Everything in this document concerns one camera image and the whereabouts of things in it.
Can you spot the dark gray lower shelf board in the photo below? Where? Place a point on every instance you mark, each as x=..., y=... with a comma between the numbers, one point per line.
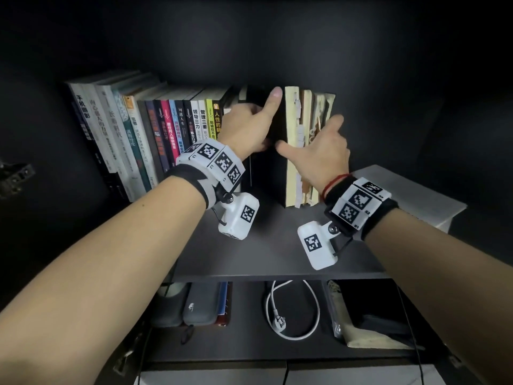
x=248, y=348

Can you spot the black flat case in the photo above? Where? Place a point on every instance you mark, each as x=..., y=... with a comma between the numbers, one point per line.
x=380, y=312

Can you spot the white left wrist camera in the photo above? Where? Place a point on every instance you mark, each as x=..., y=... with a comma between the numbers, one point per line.
x=238, y=216

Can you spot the gray zip pouch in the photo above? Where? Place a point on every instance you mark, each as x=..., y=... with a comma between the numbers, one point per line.
x=168, y=306
x=202, y=304

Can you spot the person's left forearm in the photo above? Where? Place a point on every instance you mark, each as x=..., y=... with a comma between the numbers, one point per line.
x=100, y=284

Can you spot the person's right hand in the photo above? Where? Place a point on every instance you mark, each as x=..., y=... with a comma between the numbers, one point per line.
x=324, y=160

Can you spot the metal cabinet hinge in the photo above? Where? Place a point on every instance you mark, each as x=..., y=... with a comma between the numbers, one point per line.
x=16, y=176
x=126, y=356

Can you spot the blue spine book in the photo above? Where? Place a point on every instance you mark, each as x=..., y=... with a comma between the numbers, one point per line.
x=223, y=304

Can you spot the dark gray shelf board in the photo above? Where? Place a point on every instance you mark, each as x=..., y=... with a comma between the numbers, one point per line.
x=248, y=348
x=272, y=252

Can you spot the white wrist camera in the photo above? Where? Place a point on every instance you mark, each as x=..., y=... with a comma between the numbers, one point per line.
x=238, y=216
x=316, y=246

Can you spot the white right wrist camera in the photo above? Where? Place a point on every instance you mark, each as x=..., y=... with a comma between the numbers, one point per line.
x=316, y=246

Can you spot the right wrist marker band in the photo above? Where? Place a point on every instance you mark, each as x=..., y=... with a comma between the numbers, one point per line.
x=356, y=204

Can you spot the worn yellowed book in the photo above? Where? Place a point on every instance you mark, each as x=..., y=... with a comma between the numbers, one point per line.
x=307, y=112
x=325, y=106

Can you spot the left wrist marker band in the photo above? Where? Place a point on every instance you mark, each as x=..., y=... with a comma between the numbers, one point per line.
x=218, y=160

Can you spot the white box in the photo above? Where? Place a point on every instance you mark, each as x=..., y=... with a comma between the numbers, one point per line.
x=416, y=196

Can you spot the person's right forearm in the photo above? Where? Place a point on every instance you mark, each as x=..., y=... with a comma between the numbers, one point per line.
x=445, y=292

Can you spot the wrist marker band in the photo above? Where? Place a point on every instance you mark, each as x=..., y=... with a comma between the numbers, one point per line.
x=356, y=204
x=218, y=160

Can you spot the black cover book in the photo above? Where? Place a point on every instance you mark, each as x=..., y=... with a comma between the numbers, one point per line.
x=268, y=172

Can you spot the person's left hand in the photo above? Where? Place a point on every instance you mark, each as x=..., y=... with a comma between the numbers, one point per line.
x=240, y=128

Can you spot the white drawer front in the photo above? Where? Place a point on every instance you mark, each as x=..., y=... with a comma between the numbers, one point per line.
x=360, y=374
x=216, y=374

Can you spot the person's left thumb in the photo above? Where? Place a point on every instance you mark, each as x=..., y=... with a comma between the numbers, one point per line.
x=264, y=146

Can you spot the person's right thumb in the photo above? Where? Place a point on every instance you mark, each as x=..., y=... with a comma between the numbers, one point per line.
x=289, y=151

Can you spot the yellowed book with paper tabs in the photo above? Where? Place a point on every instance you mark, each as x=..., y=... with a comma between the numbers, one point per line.
x=292, y=108

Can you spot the row of upright books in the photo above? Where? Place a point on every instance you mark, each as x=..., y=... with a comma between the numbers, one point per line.
x=136, y=132

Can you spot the clear plastic bag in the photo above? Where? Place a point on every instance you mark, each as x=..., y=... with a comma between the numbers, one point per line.
x=340, y=312

